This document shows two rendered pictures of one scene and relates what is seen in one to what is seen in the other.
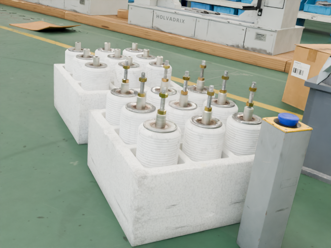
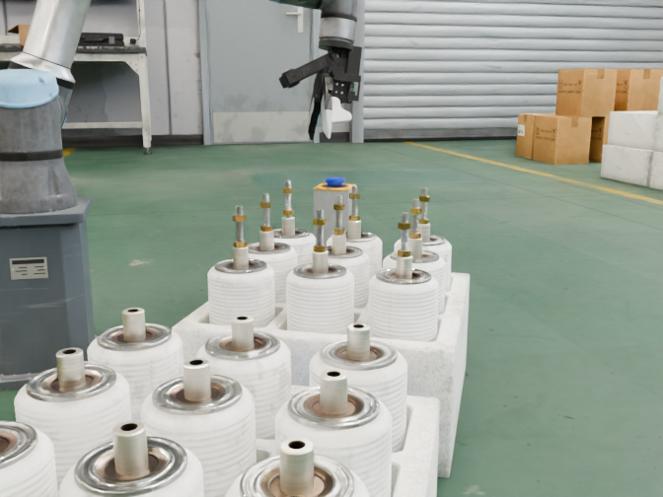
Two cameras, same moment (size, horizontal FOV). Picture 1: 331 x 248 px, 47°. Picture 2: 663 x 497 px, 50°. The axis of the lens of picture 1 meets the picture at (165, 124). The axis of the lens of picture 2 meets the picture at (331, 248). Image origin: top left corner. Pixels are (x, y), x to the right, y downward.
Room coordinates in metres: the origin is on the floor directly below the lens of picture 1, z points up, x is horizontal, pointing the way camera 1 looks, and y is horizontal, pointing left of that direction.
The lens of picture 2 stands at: (1.75, 0.66, 0.51)
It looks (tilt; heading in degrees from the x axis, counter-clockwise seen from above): 13 degrees down; 221
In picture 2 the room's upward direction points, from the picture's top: straight up
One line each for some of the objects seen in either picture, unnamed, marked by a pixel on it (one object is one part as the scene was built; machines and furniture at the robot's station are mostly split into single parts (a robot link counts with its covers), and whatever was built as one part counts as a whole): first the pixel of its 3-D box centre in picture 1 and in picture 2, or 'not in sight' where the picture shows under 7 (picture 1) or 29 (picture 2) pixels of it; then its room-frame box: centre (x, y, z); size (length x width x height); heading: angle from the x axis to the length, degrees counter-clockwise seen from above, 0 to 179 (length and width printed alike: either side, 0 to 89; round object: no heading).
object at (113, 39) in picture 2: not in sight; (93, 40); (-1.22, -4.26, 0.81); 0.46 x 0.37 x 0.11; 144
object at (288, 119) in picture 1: (287, 120); (334, 182); (0.71, -0.24, 0.32); 0.04 x 0.04 x 0.02
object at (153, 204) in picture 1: (176, 160); (338, 350); (0.93, -0.04, 0.09); 0.39 x 0.39 x 0.18; 27
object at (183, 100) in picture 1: (183, 100); (338, 245); (0.93, -0.04, 0.26); 0.02 x 0.02 x 0.03
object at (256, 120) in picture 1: (247, 118); (288, 234); (0.88, -0.20, 0.25); 0.08 x 0.08 x 0.01
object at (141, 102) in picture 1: (141, 102); (414, 248); (0.88, 0.07, 0.26); 0.02 x 0.02 x 0.03
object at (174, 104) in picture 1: (182, 105); (338, 252); (0.93, -0.04, 0.25); 0.08 x 0.08 x 0.01
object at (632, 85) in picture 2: not in sight; (631, 92); (-3.25, -1.02, 0.45); 0.30 x 0.24 x 0.30; 52
